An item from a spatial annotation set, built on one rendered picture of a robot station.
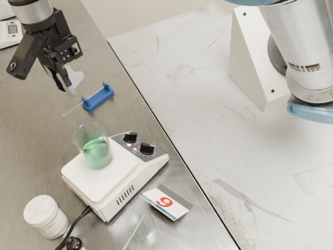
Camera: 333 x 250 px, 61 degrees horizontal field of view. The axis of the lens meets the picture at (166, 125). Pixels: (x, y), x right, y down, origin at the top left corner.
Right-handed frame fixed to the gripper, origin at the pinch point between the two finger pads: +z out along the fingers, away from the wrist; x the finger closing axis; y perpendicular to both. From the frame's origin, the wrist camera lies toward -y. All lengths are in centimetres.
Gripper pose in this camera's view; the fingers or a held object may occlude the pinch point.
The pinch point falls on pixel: (65, 92)
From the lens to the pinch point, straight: 79.6
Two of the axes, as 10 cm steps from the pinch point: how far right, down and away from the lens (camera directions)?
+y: 6.4, -6.3, 4.5
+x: -7.6, -4.2, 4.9
